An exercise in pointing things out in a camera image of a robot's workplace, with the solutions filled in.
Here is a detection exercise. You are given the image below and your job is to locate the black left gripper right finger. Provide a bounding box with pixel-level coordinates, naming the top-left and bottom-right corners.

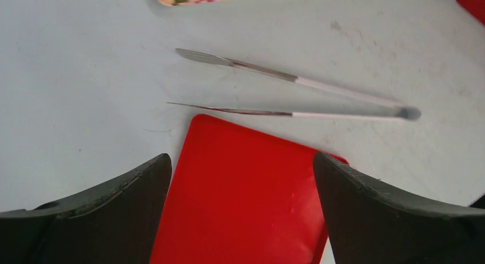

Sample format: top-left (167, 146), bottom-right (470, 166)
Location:
top-left (313, 153), bottom-right (484, 263)

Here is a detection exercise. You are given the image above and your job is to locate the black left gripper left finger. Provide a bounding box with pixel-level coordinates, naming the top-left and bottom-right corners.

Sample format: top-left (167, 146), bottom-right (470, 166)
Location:
top-left (1, 154), bottom-right (172, 263)

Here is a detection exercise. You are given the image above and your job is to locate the steel tongs white handle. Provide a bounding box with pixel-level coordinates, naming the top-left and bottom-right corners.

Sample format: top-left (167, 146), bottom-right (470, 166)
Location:
top-left (175, 48), bottom-right (422, 121)

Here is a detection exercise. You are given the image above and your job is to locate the red chocolate box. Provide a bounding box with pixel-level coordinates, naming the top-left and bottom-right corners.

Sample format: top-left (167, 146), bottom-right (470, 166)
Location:
top-left (456, 0), bottom-right (485, 25)

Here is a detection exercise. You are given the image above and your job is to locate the red box lid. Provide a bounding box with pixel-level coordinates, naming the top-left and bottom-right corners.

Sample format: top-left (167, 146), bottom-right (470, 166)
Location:
top-left (150, 114), bottom-right (328, 263)

